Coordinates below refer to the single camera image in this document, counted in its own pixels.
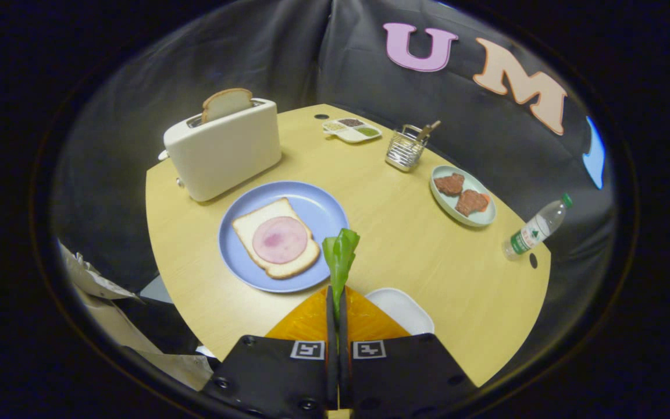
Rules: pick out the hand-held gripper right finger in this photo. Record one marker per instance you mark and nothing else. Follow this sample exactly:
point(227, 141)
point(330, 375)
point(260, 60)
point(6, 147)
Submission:
point(405, 372)

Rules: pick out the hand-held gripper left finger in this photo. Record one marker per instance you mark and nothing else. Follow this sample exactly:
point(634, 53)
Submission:
point(271, 372)

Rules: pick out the green lettuce leaf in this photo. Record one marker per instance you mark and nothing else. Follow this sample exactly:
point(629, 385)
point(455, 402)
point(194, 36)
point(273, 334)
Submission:
point(341, 256)

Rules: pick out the white plate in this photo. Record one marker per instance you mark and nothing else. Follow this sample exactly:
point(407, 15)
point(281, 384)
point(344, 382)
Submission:
point(399, 308)

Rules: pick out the pink ham slice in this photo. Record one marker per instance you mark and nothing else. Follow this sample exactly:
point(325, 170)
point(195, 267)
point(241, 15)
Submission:
point(280, 240)

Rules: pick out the bread slice under ham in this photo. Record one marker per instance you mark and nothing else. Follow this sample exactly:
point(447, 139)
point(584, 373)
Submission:
point(246, 226)

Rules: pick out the pale green plate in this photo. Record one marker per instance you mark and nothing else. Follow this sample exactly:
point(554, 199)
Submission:
point(480, 218)

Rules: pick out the blue plate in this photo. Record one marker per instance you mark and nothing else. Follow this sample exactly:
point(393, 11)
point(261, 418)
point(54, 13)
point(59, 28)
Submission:
point(312, 203)

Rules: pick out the brown meat patty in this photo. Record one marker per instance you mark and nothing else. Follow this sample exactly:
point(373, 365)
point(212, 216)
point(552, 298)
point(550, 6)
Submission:
point(449, 184)
point(471, 202)

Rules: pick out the clear plastic water bottle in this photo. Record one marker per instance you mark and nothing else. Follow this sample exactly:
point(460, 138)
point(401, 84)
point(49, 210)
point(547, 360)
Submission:
point(535, 228)

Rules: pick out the white toaster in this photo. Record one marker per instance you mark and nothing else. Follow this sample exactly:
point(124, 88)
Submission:
point(224, 151)

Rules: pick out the white condiment tray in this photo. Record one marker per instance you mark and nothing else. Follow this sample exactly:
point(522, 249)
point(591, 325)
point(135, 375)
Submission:
point(349, 135)

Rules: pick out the plain toast bread slice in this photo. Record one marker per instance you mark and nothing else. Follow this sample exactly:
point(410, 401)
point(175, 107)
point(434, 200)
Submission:
point(225, 103)

